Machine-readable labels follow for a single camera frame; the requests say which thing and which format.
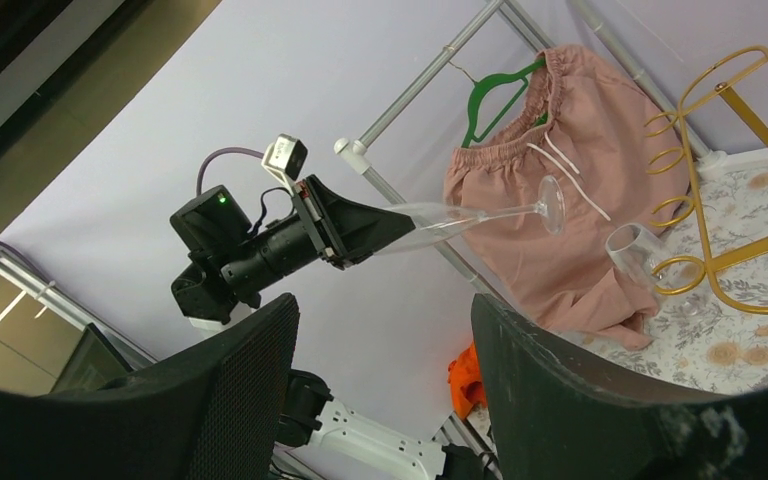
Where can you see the black monitor screen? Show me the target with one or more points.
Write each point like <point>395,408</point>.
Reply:
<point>93,364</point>

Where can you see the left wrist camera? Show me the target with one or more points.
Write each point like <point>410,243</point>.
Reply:
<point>284,160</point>

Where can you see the silver clothes rail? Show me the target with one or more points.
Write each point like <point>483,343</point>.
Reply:
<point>410,62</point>

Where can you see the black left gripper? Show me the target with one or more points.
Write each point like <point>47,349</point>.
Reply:
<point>344,232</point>

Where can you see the silver ceiling frame tube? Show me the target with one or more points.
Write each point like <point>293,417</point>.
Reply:
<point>32,284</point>

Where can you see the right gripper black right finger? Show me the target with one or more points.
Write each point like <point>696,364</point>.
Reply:
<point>558,411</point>

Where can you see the pink shorts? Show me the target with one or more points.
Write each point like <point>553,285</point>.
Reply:
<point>596,150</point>

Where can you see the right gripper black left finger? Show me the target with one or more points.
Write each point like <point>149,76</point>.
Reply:
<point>208,412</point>

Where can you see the clear wine glass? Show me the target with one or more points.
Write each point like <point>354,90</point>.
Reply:
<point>436,223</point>
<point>638,253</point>

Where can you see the orange cloth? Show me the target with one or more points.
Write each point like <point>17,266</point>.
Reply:
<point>466,384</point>

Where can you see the gold wire wine glass rack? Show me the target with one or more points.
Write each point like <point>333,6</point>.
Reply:
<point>723,223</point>

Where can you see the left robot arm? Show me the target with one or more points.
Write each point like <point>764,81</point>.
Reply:
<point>232,261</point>

